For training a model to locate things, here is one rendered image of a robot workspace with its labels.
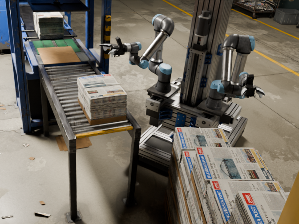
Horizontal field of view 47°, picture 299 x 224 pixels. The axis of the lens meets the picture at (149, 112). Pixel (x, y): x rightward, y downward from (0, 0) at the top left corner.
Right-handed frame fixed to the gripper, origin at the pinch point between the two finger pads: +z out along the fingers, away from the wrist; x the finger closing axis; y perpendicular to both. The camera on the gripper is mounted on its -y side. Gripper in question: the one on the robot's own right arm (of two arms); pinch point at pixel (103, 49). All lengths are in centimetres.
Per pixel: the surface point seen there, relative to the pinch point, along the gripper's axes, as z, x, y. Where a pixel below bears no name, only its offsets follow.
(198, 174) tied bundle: 9, -132, 10
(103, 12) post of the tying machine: -41, 76, 4
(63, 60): -1, 79, 55
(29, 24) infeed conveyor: -9, 206, 72
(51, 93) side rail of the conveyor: 36, 18, 46
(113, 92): 9.9, -37.3, 15.3
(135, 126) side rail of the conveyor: 0, -58, 36
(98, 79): 9.4, -13.5, 18.7
